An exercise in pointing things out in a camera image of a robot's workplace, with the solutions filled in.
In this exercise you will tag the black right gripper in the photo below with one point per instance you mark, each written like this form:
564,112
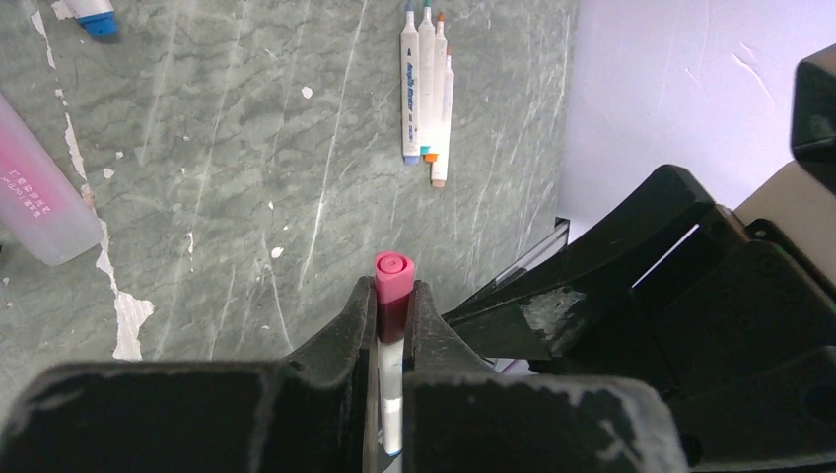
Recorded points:
729,322

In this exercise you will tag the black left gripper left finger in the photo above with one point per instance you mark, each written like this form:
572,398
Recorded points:
311,411

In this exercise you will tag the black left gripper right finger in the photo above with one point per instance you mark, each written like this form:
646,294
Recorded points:
461,416

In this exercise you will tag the white pen pink cap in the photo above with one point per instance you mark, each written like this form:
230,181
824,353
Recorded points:
394,282

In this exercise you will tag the white pen orange tip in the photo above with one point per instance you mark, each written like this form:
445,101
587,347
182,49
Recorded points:
440,167

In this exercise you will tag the pink highlighter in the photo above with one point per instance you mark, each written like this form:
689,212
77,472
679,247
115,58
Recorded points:
39,205

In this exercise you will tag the white pen blue cap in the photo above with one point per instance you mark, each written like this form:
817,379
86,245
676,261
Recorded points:
426,32

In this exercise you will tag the white pen green cap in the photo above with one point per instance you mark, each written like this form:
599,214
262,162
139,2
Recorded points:
96,17

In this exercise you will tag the white pen dark grey cap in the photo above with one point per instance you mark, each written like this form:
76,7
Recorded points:
441,44

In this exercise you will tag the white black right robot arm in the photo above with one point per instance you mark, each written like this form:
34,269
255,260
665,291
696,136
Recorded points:
800,198

